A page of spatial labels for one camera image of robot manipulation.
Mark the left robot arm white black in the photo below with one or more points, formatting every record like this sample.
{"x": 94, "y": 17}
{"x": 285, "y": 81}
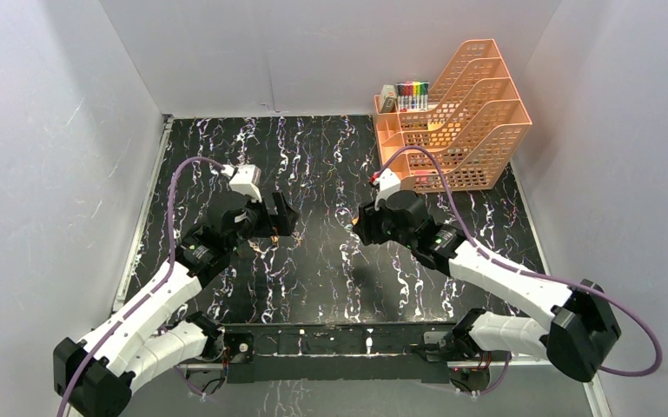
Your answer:
{"x": 143, "y": 322}

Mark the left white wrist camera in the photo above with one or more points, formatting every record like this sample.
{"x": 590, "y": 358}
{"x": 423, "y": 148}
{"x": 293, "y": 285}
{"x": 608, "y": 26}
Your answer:
{"x": 244, "y": 179}

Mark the aluminium left side rail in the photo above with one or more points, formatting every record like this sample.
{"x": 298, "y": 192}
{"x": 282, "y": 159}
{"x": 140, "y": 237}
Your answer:
{"x": 129, "y": 267}

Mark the orange plastic file organizer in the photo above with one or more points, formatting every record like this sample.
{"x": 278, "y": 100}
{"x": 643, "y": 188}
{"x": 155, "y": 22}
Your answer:
{"x": 475, "y": 121}

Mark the aluminium rail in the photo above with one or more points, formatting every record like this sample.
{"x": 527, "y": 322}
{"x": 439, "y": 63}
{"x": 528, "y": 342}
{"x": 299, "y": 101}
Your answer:
{"x": 129, "y": 267}
{"x": 331, "y": 352}

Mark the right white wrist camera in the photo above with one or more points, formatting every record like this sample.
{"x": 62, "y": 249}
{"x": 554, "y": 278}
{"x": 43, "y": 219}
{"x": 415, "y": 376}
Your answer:
{"x": 386, "y": 183}

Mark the grey eraser box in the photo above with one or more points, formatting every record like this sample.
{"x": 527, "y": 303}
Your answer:
{"x": 387, "y": 99}

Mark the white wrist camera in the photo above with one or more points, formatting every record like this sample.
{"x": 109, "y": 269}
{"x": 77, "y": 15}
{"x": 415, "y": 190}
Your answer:
{"x": 386, "y": 183}
{"x": 244, "y": 179}

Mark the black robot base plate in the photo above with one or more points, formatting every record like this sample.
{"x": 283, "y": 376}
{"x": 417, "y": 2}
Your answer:
{"x": 417, "y": 351}

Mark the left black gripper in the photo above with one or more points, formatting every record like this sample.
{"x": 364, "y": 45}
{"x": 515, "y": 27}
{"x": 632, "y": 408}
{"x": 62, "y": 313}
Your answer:
{"x": 267, "y": 215}

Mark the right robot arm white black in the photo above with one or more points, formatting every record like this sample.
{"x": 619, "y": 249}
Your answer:
{"x": 570, "y": 325}

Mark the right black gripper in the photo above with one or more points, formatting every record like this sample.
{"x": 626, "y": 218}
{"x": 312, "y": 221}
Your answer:
{"x": 369, "y": 216}

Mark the aluminium front rail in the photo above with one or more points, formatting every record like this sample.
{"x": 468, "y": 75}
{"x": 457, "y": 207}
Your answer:
{"x": 331, "y": 352}

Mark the coloured marker pen set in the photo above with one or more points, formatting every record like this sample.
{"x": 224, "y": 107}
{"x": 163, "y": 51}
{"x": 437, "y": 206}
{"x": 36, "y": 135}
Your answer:
{"x": 413, "y": 96}

